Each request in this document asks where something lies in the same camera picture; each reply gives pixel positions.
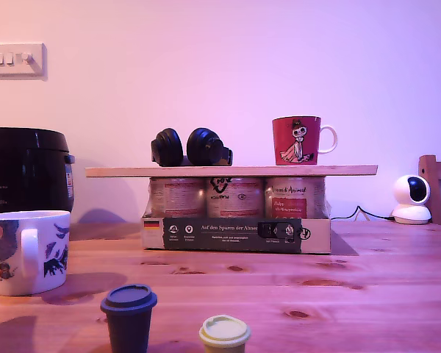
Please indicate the food can with black logo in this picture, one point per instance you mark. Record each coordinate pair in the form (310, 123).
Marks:
(235, 198)

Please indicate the red cartoon figure mug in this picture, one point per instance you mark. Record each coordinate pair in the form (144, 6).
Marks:
(284, 139)

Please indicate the black over-ear headphones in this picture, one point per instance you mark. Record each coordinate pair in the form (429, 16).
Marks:
(202, 147)

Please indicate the food can with text label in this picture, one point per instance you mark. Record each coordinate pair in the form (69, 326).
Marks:
(176, 196)

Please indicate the black Philips kitchen cooker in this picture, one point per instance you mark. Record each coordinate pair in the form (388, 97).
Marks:
(25, 165)

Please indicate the small dark blue lidded cup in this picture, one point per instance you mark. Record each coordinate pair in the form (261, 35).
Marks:
(126, 323)

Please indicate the white wall light switch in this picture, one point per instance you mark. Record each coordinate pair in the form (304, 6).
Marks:
(16, 70)

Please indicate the white and blue illustrated mug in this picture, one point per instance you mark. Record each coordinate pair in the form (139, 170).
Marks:
(7, 253)

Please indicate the food can with red label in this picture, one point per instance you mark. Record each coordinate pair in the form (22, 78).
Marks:
(294, 198)

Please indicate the light wooden board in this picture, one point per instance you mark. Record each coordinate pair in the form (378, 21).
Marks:
(242, 171)

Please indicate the wooden chair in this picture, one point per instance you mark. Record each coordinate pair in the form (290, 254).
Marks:
(439, 198)

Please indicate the small yellow lidded cup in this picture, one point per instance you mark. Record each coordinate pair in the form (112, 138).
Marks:
(224, 332)

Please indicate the white round security camera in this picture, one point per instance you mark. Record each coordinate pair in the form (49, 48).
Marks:
(408, 213)

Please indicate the cardboard can tray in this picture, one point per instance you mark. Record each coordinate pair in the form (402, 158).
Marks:
(316, 235)

